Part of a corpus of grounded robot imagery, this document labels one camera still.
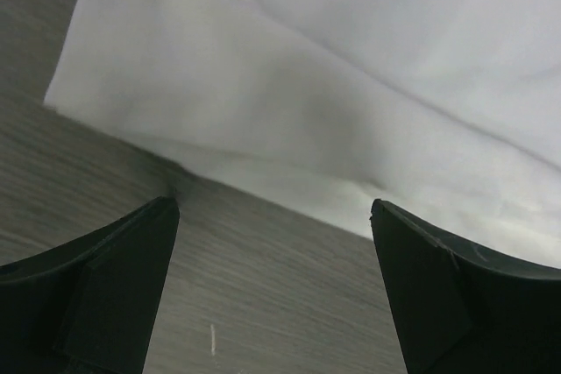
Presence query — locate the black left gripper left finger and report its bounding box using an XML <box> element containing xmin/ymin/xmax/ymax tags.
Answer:
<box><xmin>1</xmin><ymin>197</ymin><xmax>180</xmax><ymax>373</ymax></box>

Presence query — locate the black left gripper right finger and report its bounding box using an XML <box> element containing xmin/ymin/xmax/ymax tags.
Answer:
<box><xmin>371</xmin><ymin>199</ymin><xmax>560</xmax><ymax>374</ymax></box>

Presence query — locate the white flower print t-shirt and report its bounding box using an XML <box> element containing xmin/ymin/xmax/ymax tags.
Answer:
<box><xmin>45</xmin><ymin>0</ymin><xmax>560</xmax><ymax>267</ymax></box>

